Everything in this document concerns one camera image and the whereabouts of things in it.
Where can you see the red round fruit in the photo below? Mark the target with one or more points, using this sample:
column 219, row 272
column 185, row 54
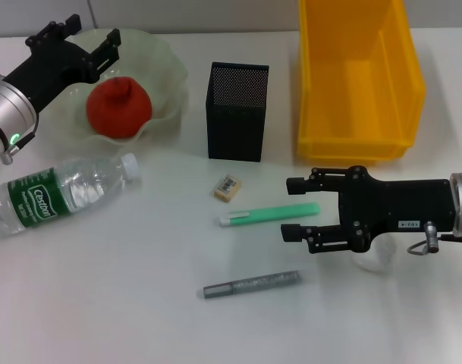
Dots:
column 117, row 110

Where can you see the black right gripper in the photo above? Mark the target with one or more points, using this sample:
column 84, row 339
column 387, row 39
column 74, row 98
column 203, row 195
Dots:
column 397, row 206

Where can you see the pale green glass fruit plate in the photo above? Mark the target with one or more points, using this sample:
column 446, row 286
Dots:
column 158, row 76

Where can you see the grey glitter marker pen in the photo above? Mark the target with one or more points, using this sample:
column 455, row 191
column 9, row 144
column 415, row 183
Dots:
column 253, row 284

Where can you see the clear water bottle green label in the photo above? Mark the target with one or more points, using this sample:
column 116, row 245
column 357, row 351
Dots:
column 44, row 197

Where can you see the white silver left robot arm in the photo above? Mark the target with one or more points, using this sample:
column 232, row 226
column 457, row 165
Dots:
column 3, row 110

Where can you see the black mesh pen holder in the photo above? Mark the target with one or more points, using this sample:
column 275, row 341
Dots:
column 234, row 125

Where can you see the yellow plastic bin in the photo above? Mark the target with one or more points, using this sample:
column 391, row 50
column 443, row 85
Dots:
column 359, row 95

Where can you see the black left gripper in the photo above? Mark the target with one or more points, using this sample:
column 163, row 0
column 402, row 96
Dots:
column 52, row 64

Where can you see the white paper ball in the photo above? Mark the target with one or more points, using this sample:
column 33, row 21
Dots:
column 374, row 263

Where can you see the beige eraser with barcode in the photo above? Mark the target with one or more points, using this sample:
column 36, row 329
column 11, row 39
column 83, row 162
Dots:
column 227, row 187

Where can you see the green pen white tip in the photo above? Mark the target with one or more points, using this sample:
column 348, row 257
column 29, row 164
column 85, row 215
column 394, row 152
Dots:
column 272, row 213

